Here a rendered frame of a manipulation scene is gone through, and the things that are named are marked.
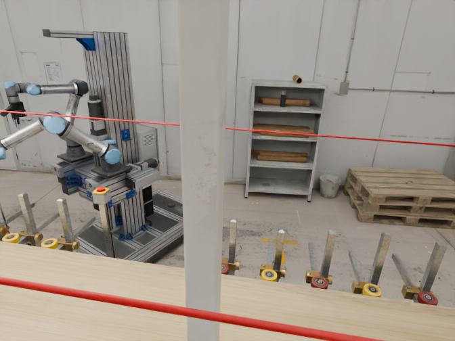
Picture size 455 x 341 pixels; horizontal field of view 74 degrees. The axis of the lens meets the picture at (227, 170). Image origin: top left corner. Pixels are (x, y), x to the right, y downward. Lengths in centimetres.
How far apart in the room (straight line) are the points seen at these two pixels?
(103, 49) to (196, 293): 223
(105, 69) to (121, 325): 180
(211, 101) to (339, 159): 429
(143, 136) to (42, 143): 280
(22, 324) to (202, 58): 143
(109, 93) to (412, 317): 237
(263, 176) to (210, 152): 415
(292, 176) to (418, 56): 218
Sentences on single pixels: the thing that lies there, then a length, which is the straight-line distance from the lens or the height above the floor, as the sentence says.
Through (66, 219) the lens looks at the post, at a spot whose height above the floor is 101.
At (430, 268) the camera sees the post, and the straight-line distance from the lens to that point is 184.
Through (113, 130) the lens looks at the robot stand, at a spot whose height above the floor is 130.
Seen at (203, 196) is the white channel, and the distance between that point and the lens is 39.
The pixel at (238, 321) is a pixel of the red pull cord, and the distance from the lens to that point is 32.
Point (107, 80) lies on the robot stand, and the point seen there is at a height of 169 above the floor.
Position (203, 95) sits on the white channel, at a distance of 35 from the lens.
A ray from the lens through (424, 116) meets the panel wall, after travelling 482.
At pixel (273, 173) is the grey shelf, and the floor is 21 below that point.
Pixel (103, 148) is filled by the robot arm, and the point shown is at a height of 127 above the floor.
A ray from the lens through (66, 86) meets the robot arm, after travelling 279.
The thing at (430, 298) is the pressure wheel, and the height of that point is 90.
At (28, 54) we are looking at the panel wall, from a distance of 510.
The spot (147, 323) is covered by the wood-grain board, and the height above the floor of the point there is 90.
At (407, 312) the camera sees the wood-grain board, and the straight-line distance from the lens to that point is 169.
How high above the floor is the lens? 199
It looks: 23 degrees down
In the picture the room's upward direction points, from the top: 2 degrees clockwise
